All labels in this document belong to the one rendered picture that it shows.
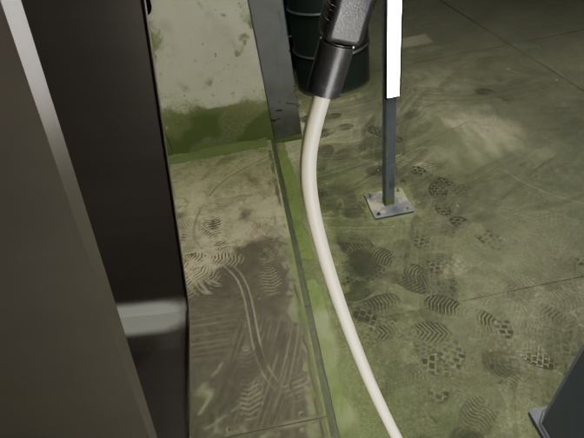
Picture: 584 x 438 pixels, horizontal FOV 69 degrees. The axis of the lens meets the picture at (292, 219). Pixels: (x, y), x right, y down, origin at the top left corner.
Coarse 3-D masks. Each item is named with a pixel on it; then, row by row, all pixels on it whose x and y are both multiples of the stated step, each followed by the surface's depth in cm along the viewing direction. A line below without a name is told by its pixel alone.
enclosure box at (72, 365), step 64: (0, 0) 20; (64, 0) 71; (128, 0) 73; (0, 64) 21; (64, 64) 77; (128, 64) 79; (0, 128) 23; (64, 128) 85; (128, 128) 87; (0, 192) 26; (64, 192) 26; (128, 192) 97; (0, 256) 29; (64, 256) 30; (128, 256) 109; (0, 320) 32; (64, 320) 34; (128, 320) 122; (0, 384) 37; (64, 384) 39; (128, 384) 41
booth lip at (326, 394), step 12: (276, 156) 259; (276, 168) 250; (288, 204) 223; (288, 216) 216; (300, 264) 190; (300, 276) 185; (312, 324) 166; (312, 336) 162; (324, 372) 151; (324, 384) 147; (324, 396) 144; (336, 432) 135
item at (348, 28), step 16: (336, 0) 32; (352, 0) 32; (368, 0) 32; (320, 16) 34; (336, 16) 32; (352, 16) 32; (368, 16) 33; (320, 32) 35; (336, 32) 33; (352, 32) 33; (320, 48) 35; (336, 48) 34; (352, 48) 35; (320, 64) 35; (336, 64) 35; (320, 80) 36; (336, 80) 36; (320, 96) 36; (336, 96) 37
